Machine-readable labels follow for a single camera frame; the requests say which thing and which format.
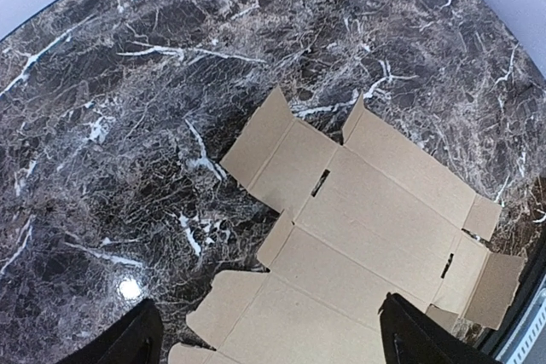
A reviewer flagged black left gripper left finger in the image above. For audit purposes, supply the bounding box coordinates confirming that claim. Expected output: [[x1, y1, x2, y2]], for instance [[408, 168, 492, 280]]
[[58, 298, 164, 364]]

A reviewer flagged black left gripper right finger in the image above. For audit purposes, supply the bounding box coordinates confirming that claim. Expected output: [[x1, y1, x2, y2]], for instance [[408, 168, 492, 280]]
[[379, 293, 496, 364]]

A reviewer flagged brown cardboard box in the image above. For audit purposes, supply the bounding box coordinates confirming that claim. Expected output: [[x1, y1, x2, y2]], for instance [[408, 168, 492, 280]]
[[168, 89, 525, 363]]

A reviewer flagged white slotted cable duct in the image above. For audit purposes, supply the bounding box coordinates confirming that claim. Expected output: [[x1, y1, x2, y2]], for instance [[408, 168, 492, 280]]
[[496, 278, 546, 364]]

